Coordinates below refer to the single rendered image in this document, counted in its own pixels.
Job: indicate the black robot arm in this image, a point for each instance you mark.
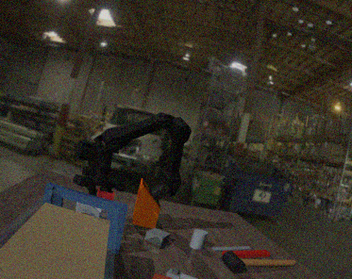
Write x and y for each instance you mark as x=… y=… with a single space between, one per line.
x=117 y=137

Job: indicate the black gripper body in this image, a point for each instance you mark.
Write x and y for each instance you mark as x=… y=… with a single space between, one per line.
x=100 y=178

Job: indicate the black-headed mallet with wooden handle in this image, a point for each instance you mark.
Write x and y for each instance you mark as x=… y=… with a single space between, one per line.
x=237 y=264

